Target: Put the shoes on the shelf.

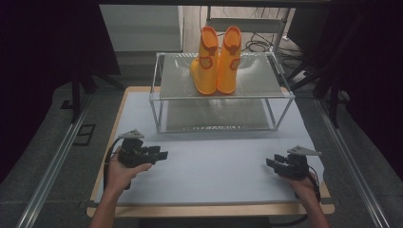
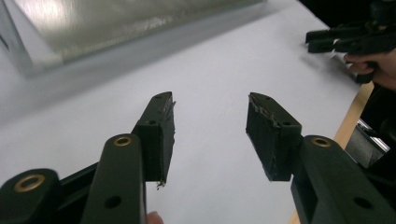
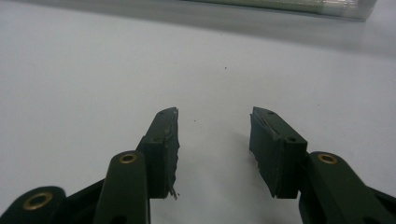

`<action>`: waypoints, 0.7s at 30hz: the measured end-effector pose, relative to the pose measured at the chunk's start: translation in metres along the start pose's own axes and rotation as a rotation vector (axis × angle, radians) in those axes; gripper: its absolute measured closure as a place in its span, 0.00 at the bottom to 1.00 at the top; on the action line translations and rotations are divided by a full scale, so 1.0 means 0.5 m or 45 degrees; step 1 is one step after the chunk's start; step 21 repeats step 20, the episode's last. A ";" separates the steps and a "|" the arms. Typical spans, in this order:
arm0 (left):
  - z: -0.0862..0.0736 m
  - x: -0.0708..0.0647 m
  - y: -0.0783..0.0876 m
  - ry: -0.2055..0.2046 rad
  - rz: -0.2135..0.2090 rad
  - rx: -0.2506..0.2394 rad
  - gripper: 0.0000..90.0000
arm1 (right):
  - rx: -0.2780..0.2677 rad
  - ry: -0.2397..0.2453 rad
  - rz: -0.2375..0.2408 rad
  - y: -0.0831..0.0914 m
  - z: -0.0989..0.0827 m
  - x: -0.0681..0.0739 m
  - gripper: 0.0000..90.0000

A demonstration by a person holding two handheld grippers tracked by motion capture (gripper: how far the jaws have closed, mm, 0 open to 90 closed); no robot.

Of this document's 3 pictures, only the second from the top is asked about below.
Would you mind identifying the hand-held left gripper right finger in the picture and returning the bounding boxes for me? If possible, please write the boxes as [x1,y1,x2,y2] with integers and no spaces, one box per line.
[246,91,303,182]

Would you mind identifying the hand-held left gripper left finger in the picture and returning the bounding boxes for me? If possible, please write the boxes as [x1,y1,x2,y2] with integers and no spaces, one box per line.
[132,91,176,189]

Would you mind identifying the two-tier metal shoe rack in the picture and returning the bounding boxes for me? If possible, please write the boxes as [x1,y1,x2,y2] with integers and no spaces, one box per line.
[0,0,269,79]

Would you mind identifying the aluminium rail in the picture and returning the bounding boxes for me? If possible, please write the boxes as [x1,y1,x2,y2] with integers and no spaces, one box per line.
[345,118,390,170]

